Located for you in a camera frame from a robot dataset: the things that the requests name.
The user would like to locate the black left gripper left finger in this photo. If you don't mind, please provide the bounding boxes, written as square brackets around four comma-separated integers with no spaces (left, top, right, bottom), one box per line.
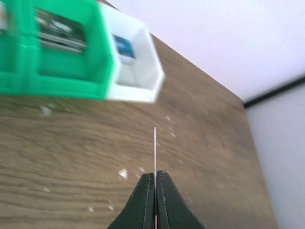
[108,173,155,229]

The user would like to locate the black card stack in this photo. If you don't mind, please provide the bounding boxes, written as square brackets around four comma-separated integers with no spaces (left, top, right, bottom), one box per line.
[35,8,87,53]

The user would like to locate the white storage bin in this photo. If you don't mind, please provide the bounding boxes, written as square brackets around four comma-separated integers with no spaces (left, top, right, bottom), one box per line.
[99,2,165,103]

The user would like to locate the green double storage bin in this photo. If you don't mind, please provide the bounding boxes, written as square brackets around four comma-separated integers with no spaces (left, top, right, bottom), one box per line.
[0,0,114,100]

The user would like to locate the blue card stack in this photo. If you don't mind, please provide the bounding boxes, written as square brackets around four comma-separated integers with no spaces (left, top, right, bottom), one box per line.
[113,35,136,65]

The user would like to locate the black frame post right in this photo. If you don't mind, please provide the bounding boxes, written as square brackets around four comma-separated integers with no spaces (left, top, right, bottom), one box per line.
[243,74,305,109]

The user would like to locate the red white card stack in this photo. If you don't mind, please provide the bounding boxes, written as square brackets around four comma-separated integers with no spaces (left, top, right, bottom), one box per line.
[0,1,8,31]

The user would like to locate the red white credit card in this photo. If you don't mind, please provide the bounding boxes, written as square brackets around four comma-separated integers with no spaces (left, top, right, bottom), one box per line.
[153,127,158,229]

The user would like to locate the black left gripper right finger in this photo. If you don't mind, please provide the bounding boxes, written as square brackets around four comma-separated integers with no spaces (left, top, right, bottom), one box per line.
[156,170,204,229]

